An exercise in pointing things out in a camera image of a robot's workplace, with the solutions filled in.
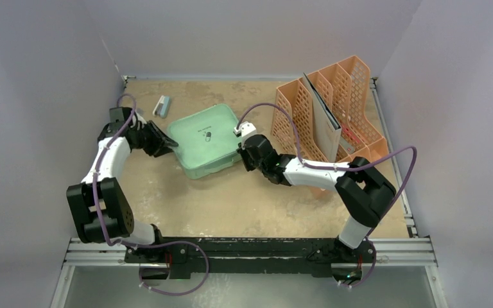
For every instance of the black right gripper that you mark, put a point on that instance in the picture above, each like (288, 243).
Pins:
(251, 155)

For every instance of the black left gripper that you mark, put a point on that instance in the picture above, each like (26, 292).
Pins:
(160, 144)

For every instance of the mint green case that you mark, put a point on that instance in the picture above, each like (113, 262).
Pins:
(206, 141)

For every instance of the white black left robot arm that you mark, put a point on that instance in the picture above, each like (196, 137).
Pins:
(100, 210)

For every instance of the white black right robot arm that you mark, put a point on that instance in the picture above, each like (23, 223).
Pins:
(365, 192)

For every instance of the grey folder in organizer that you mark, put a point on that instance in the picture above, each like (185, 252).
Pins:
(327, 130)

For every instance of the peach plastic file organizer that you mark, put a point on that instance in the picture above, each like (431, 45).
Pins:
(344, 86)

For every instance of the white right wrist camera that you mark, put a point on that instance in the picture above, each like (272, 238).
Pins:
(244, 131)

